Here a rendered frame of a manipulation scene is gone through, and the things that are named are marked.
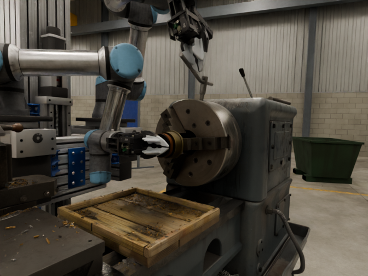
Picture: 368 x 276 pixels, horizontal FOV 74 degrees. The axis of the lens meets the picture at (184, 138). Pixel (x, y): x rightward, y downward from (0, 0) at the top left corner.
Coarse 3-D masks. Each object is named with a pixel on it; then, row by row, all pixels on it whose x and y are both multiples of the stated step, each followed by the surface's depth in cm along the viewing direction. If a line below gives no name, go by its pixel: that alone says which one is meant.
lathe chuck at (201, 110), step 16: (176, 112) 90; (192, 112) 86; (208, 112) 82; (224, 112) 86; (160, 128) 95; (192, 128) 86; (208, 128) 82; (224, 128) 79; (160, 160) 95; (192, 160) 86; (208, 160) 83; (224, 160) 79; (192, 176) 87; (208, 176) 83
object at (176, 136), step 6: (168, 132) 78; (174, 132) 80; (162, 138) 75; (168, 138) 75; (174, 138) 76; (180, 138) 78; (168, 144) 74; (174, 144) 76; (180, 144) 78; (168, 150) 74; (174, 150) 76; (180, 150) 78; (162, 156) 76; (168, 156) 78; (174, 156) 79
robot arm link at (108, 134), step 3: (111, 129) 85; (108, 132) 84; (111, 132) 83; (114, 132) 83; (102, 135) 84; (105, 135) 83; (108, 135) 82; (111, 135) 82; (102, 138) 83; (105, 138) 82; (102, 141) 83; (105, 141) 82; (111, 141) 81; (102, 144) 83; (105, 144) 82; (111, 144) 81; (102, 147) 84; (105, 147) 82; (105, 150) 84; (108, 150) 83; (111, 150) 82
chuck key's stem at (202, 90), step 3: (204, 78) 86; (207, 78) 86; (207, 81) 87; (201, 84) 87; (204, 84) 86; (201, 87) 87; (204, 87) 87; (201, 90) 87; (204, 90) 87; (201, 93) 87; (204, 93) 87; (201, 96) 88; (201, 99) 88
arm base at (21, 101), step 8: (0, 88) 85; (8, 88) 86; (16, 88) 89; (0, 96) 85; (8, 96) 86; (16, 96) 88; (24, 96) 93; (0, 104) 85; (8, 104) 86; (16, 104) 88; (24, 104) 91; (0, 112) 84; (8, 112) 85; (16, 112) 87; (24, 112) 90
